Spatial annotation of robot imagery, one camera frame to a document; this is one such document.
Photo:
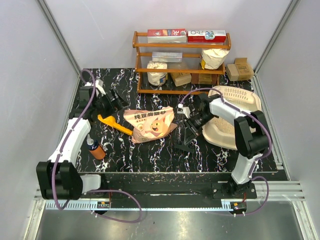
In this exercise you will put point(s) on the red white box right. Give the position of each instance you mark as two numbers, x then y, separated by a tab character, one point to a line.
206	36

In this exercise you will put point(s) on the beige litter box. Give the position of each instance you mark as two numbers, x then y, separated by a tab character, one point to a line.
220	132

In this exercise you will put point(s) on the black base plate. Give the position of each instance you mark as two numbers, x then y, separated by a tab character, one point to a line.
209	184

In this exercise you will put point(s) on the yellow plastic litter scoop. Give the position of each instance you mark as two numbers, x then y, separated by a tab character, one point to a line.
111	122

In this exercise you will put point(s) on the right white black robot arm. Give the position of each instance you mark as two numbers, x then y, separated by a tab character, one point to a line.
252	140

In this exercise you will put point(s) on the orange spray bottle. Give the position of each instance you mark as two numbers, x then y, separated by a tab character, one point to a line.
95	148

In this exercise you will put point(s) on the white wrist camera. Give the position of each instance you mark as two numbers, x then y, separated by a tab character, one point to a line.
185	110
99	88

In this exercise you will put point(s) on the brown cardboard boxes right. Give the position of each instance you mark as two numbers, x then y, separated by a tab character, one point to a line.
240	70

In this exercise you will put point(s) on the white paper bag on shelf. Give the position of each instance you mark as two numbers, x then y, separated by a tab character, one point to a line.
212	59

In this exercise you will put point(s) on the white bag lower shelf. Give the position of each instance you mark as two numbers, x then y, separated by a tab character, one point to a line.
157	78

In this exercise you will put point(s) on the silver box middle shelf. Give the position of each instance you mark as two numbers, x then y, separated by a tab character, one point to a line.
167	57

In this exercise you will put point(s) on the red silver box left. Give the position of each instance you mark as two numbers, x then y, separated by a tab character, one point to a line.
176	35

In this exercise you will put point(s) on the wooden shelf rack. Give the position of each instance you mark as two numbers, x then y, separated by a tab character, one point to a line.
190	64

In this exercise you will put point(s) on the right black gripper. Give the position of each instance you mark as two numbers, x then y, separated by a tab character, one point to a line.
190	134

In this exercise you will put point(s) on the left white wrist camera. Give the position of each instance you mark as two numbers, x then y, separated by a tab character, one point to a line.
99	88

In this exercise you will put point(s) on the black bag clip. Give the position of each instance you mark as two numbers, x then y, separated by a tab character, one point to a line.
183	147

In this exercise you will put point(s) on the dark brown box under shelf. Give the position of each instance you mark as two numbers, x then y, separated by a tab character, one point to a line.
205	79

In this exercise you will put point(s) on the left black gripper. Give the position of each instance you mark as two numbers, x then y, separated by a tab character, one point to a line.
116	105

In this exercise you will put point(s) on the pink cat litter bag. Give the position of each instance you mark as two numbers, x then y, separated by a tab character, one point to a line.
150	125

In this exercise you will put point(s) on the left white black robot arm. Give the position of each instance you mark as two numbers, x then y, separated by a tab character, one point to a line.
57	177

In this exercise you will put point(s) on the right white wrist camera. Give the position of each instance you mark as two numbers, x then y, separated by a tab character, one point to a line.
185	110

